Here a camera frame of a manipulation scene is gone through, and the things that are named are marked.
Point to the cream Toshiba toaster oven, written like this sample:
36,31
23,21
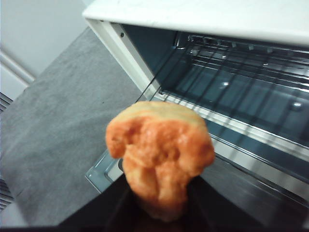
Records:
193,14

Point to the orange-brown bread roll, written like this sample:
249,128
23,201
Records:
159,149

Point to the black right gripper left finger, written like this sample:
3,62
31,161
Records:
113,207

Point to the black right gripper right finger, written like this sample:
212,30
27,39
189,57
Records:
212,212

